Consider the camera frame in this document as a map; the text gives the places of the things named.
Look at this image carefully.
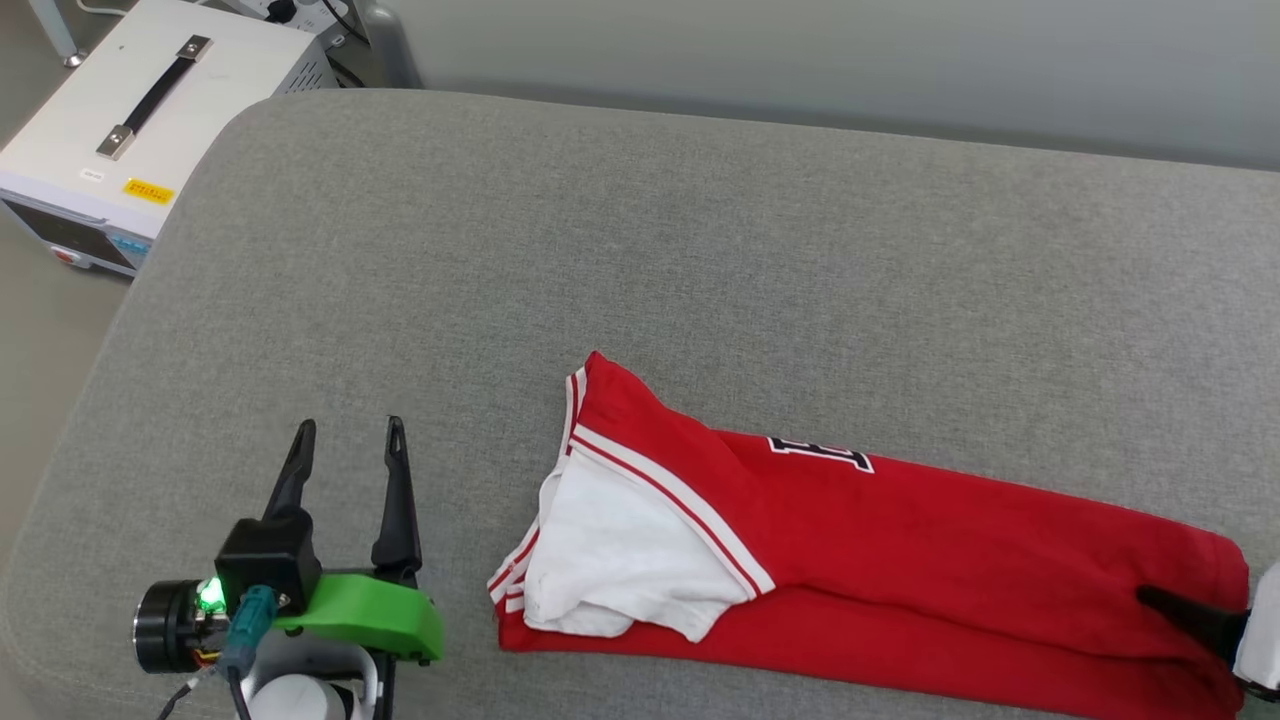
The grey metal table leg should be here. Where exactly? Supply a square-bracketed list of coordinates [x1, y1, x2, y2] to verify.
[28, 0, 86, 69]

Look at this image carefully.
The grey partition post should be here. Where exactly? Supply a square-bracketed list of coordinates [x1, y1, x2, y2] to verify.
[352, 0, 423, 91]

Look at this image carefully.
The red and white jersey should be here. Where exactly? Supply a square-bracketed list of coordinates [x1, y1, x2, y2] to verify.
[487, 350, 1251, 720]

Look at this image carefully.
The black carry handle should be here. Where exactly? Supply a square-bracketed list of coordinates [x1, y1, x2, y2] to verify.
[97, 35, 213, 161]

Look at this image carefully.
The grey fabric sofa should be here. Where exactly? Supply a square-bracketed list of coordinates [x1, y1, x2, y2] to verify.
[0, 88, 1280, 720]

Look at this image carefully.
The left teal plug black cable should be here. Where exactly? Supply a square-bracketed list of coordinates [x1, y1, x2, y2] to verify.
[155, 585, 279, 720]

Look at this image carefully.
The white partition panel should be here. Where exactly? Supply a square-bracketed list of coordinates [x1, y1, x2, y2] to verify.
[385, 0, 1280, 173]

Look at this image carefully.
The white equipment box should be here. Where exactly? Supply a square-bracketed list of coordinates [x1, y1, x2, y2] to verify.
[0, 0, 338, 279]

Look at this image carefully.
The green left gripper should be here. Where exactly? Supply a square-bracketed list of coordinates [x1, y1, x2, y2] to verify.
[263, 416, 445, 664]

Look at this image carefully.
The white power strip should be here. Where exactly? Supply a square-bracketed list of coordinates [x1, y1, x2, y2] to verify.
[235, 0, 351, 36]

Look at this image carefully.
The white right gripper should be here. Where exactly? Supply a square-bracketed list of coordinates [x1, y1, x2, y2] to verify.
[1135, 562, 1280, 686]

